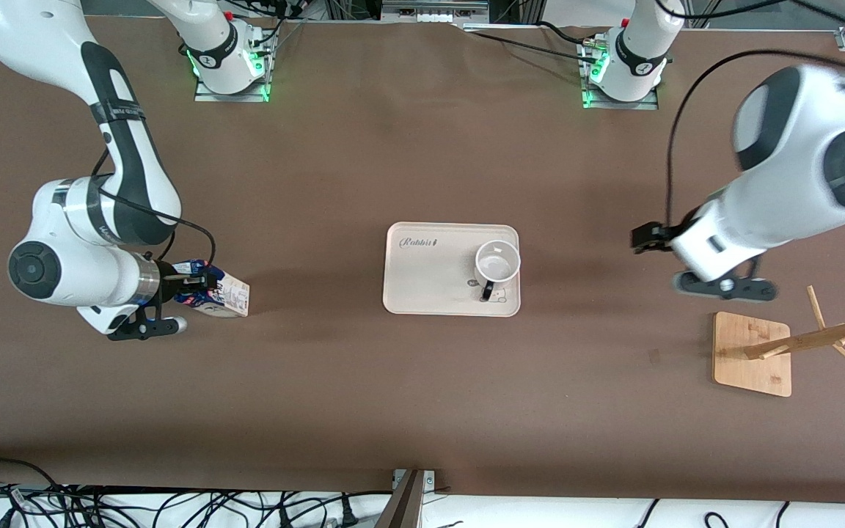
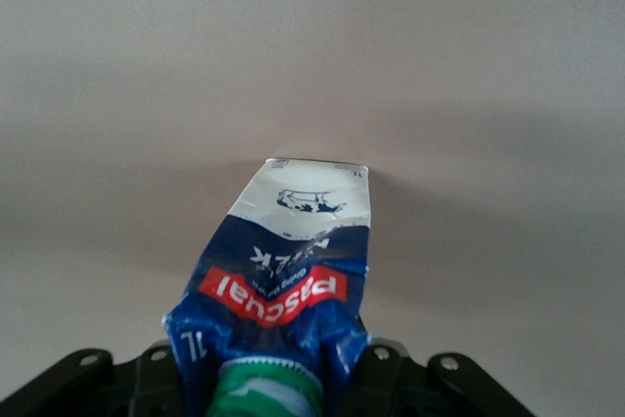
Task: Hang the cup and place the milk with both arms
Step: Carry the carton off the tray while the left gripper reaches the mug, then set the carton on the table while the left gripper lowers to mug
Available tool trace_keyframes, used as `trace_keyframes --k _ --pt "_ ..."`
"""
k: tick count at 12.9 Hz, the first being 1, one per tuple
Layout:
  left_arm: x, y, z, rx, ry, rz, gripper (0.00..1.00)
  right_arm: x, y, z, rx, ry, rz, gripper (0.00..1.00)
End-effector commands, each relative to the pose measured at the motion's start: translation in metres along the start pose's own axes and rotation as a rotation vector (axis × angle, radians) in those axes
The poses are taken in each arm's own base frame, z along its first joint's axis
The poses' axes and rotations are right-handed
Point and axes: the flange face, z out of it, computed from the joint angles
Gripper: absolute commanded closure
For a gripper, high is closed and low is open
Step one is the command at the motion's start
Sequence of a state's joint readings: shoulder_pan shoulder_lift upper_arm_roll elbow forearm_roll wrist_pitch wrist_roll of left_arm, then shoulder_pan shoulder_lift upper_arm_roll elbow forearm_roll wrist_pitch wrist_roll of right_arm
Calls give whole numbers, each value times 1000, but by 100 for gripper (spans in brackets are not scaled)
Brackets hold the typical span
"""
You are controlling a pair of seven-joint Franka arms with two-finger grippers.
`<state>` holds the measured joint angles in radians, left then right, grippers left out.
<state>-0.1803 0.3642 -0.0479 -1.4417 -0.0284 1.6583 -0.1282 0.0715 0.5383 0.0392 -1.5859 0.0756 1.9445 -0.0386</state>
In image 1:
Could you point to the aluminium profile with bracket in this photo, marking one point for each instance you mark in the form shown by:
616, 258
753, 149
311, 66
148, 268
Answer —
404, 506

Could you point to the blue milk carton green cap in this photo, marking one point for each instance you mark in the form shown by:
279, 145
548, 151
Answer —
232, 297

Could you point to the grey power strip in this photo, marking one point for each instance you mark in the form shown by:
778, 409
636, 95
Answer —
433, 11

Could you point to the wooden cup rack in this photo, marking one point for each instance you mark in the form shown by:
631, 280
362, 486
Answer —
749, 352

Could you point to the beige rabbit print tray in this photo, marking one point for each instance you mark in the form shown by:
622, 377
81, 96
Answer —
430, 279

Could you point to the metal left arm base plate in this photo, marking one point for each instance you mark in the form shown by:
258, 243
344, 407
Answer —
650, 104

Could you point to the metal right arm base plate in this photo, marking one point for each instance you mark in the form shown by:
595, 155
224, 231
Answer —
202, 95

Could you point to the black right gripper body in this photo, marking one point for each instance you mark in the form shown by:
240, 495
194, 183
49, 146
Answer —
171, 281

